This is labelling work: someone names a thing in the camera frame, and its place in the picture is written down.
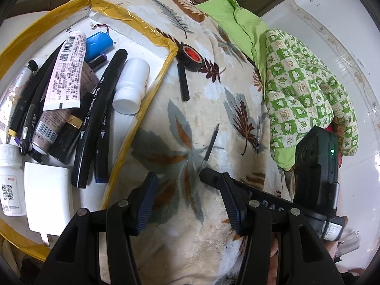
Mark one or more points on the black marker blue caps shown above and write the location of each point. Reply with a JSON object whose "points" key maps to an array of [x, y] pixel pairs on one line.
{"points": [[102, 154]]}

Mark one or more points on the white tray yellow tape rim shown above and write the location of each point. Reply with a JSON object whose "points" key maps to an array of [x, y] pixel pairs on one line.
{"points": [[139, 23]]}

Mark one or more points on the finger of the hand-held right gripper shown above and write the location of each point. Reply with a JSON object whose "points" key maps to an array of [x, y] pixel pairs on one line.
{"points": [[210, 176]]}

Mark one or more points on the white labelled bottle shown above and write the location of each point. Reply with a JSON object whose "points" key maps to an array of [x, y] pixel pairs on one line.
{"points": [[10, 190]]}

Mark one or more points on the person's right hand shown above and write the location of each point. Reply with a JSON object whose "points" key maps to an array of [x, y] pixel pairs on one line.
{"points": [[274, 245]]}

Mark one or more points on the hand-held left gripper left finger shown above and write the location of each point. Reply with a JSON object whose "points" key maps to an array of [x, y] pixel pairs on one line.
{"points": [[147, 202]]}

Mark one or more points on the black ballpoint pen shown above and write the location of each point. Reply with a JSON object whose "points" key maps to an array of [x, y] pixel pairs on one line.
{"points": [[210, 147]]}

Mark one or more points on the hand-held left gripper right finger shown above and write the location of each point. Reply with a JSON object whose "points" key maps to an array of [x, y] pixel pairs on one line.
{"points": [[234, 204]]}

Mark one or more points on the floral print tube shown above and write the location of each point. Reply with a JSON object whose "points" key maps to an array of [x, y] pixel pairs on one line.
{"points": [[13, 92]]}

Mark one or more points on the plain white bottle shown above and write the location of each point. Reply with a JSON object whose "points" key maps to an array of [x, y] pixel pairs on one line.
{"points": [[130, 86]]}

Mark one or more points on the short black stick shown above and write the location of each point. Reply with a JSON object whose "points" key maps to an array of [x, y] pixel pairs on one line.
{"points": [[184, 83]]}

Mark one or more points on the black gold lipstick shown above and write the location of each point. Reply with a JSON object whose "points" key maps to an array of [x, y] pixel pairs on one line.
{"points": [[63, 142]]}

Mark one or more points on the pink white tube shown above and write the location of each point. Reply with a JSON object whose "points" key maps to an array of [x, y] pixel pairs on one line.
{"points": [[66, 74]]}

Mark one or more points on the black tape roll red core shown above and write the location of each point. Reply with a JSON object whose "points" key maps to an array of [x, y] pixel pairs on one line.
{"points": [[185, 56]]}

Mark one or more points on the long black marker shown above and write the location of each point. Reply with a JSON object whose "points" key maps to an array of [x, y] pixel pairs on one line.
{"points": [[92, 115]]}

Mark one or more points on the purple tipped black pen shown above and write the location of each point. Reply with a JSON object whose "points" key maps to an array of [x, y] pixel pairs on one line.
{"points": [[98, 61]]}

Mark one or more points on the green checkered cloth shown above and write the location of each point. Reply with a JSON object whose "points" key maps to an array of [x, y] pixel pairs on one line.
{"points": [[302, 89]]}

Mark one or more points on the white charger block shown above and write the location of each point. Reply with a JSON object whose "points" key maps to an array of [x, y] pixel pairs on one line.
{"points": [[49, 199]]}

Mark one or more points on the brown tube with barcode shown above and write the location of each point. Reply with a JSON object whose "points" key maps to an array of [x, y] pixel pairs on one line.
{"points": [[49, 124]]}

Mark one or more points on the clear ballpoint pen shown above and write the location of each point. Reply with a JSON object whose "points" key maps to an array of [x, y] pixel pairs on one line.
{"points": [[259, 132]]}

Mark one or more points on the plain green cloth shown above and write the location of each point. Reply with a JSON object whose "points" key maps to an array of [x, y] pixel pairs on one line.
{"points": [[234, 26]]}

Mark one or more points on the leaf print blanket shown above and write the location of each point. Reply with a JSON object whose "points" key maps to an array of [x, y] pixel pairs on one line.
{"points": [[207, 109]]}

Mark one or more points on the blue battery pack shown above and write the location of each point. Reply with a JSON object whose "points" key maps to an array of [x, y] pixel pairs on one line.
{"points": [[99, 43]]}

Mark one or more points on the black pen white print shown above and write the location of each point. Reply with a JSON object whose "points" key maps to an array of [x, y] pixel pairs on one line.
{"points": [[29, 121]]}

